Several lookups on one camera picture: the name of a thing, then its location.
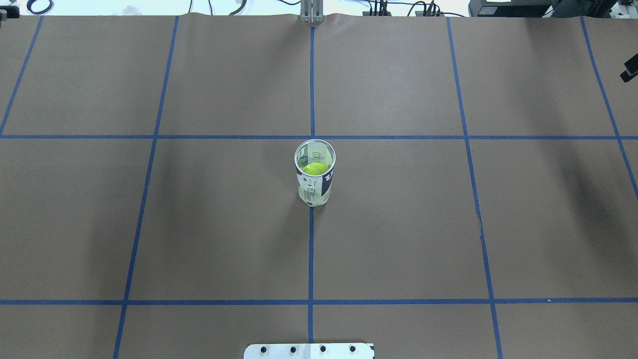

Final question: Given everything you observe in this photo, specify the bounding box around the Wilson yellow tennis ball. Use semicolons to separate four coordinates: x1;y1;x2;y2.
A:
302;162;329;176

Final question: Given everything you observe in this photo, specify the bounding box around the clear tennis ball can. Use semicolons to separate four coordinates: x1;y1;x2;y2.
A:
294;139;337;207

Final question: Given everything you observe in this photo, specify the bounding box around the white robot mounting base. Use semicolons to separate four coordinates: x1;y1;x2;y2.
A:
243;343;375;359

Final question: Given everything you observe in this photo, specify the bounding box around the aluminium frame post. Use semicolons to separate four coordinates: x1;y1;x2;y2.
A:
300;0;325;25

